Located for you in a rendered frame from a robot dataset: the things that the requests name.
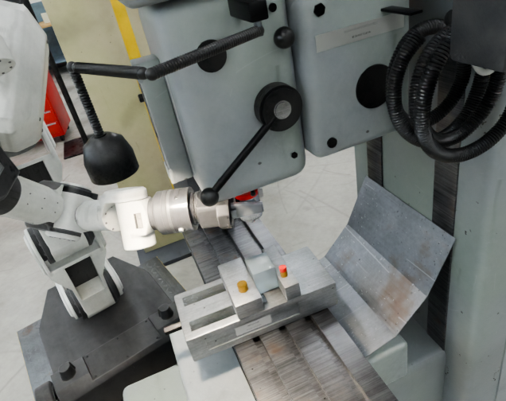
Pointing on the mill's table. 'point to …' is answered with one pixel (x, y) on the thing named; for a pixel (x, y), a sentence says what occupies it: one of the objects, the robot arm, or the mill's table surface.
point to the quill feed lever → (289, 103)
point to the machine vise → (274, 309)
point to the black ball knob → (284, 37)
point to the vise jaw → (234, 268)
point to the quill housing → (225, 92)
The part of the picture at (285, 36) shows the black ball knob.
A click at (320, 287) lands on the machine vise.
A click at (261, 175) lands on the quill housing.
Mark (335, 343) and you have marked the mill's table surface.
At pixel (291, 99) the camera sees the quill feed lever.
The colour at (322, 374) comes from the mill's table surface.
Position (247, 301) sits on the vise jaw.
